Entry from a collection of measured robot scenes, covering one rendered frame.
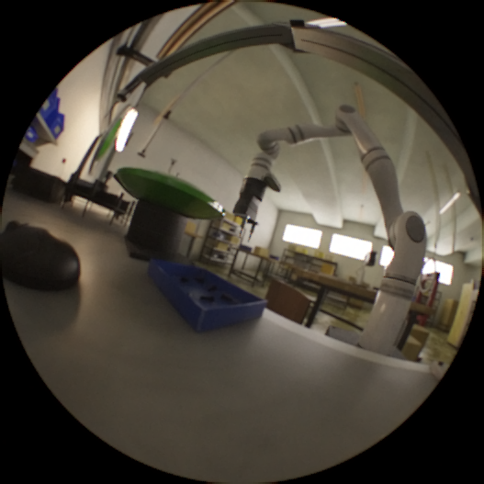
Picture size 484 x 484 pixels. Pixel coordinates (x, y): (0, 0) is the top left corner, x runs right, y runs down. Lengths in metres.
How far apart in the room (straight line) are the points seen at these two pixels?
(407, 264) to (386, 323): 0.13
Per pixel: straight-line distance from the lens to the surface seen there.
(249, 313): 0.17
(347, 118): 0.58
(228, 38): 0.41
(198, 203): 0.30
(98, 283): 0.17
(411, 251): 0.39
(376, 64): 0.25
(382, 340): 0.39
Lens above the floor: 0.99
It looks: 2 degrees up
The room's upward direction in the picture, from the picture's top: 18 degrees clockwise
